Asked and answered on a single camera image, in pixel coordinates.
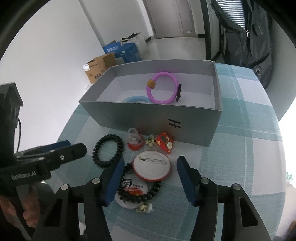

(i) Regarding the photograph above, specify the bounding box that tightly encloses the black bead bracelet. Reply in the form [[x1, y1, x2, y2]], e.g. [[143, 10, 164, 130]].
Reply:
[[116, 163, 163, 204]]

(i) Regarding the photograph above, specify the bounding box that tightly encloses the cream flower earring charm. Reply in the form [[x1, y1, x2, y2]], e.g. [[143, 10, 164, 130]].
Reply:
[[136, 203, 153, 213]]

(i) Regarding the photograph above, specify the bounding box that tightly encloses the white red-rimmed pin badge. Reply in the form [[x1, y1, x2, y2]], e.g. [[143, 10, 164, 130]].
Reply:
[[132, 151, 171, 182]]

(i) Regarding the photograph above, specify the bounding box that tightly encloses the black spiral hair tie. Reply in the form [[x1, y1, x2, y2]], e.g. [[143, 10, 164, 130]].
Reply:
[[92, 133, 124, 168]]

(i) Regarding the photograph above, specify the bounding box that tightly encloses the red cartoon car charm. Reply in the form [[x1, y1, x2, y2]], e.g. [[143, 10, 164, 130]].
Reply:
[[156, 132, 174, 154]]

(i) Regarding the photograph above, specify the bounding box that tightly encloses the red clear-dome capsule charm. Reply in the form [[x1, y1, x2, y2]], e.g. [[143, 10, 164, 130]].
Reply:
[[127, 128, 144, 151]]

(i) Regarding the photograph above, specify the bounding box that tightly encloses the white China print badge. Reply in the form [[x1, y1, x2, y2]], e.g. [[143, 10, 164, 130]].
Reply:
[[115, 174, 148, 209]]

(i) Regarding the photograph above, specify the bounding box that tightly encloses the person's left hand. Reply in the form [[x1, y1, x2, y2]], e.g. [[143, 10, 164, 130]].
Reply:
[[0, 184, 41, 229]]

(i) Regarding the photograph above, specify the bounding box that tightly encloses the teal plaid tablecloth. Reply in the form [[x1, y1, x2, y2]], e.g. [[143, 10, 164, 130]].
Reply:
[[45, 63, 287, 241]]

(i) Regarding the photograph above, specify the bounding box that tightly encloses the grey cardboard storage box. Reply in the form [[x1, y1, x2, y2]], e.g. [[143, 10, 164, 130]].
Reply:
[[80, 59, 222, 146]]

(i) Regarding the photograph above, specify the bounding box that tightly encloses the brown cardboard box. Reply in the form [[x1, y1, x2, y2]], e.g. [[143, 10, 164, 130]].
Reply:
[[83, 53, 116, 83]]

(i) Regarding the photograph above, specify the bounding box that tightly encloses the small black hair clip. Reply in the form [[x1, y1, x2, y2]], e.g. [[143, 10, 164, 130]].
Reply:
[[176, 84, 182, 102]]

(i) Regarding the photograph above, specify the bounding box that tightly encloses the blue cardboard box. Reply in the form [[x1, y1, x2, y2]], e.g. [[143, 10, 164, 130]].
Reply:
[[103, 42, 141, 65]]

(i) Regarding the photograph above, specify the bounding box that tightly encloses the white plastic bag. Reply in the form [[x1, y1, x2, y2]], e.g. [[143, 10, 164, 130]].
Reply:
[[120, 33, 150, 59]]

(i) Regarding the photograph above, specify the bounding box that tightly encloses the black hanging jacket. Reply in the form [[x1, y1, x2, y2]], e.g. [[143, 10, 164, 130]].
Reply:
[[211, 1, 273, 88]]

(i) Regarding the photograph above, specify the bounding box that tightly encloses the grey door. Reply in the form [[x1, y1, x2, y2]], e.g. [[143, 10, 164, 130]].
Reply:
[[144, 0, 196, 39]]

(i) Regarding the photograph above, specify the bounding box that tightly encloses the striped shirt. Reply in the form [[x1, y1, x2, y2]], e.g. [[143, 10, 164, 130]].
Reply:
[[217, 0, 245, 29]]

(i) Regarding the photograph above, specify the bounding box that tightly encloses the black cable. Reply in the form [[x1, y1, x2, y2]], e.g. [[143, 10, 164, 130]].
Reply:
[[16, 117, 22, 153]]

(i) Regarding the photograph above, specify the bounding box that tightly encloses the light blue bracelet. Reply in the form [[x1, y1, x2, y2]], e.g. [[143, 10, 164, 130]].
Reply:
[[122, 95, 152, 103]]

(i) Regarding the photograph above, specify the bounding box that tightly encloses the purple bracelet with amber bead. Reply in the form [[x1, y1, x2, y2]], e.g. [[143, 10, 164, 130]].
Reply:
[[146, 71, 179, 105]]

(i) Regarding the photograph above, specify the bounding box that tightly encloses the black coat rack frame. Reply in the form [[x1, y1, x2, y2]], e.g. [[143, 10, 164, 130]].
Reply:
[[200, 0, 224, 61]]

